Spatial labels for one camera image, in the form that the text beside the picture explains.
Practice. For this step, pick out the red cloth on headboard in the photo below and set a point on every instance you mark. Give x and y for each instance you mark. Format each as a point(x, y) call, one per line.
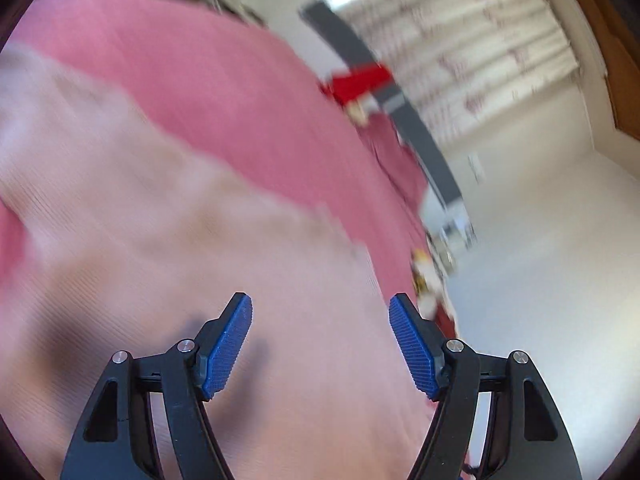
point(360, 80)

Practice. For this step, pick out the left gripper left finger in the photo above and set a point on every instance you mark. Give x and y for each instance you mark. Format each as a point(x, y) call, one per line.
point(114, 438)

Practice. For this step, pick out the white patterned curtain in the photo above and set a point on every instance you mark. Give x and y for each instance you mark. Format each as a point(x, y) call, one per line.
point(463, 62)

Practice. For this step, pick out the dark grey headboard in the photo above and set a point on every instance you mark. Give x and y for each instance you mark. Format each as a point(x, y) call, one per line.
point(393, 101)

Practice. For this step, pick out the yellow white plush toy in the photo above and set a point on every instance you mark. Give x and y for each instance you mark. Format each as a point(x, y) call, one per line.
point(431, 292)

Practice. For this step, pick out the pink bed cover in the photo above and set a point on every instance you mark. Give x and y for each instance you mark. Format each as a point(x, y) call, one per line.
point(234, 93)

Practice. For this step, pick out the dark pink pillow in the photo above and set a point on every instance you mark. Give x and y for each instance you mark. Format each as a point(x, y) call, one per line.
point(397, 160)

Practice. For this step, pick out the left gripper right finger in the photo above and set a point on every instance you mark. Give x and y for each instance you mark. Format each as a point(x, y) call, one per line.
point(525, 437)

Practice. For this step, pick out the light pink knit sweater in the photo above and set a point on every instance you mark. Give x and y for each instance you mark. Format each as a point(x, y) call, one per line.
point(134, 241)

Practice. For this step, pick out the brown wooden door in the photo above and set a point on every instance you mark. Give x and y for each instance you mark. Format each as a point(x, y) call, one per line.
point(620, 50)

